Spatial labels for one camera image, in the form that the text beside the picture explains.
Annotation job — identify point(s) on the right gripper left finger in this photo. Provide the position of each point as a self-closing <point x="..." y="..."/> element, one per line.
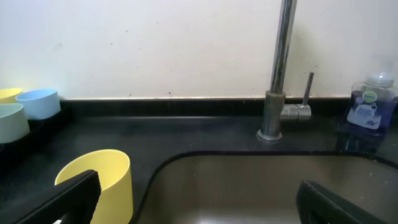
<point x="71" y="196"/>

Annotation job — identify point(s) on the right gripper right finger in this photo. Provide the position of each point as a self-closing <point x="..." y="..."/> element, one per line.
<point x="320" y="205"/>

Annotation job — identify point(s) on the yellow cup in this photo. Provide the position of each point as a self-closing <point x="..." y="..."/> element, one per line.
<point x="7" y="95"/>
<point x="115" y="186"/>

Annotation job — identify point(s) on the black tray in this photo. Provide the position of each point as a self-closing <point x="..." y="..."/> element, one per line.
<point x="46" y="124"/>

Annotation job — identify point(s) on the steel sink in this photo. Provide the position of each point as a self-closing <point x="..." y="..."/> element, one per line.
<point x="233" y="186"/>

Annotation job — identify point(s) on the green cup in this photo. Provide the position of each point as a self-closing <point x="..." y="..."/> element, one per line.
<point x="12" y="124"/>

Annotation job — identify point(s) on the blue cup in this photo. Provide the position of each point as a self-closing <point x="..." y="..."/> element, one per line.
<point x="40" y="104"/>

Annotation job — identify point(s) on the steel tap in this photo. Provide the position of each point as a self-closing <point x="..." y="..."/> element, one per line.
<point x="273" y="115"/>

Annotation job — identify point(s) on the blue soap bottle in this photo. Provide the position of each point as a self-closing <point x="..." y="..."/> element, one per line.
<point x="370" y="112"/>

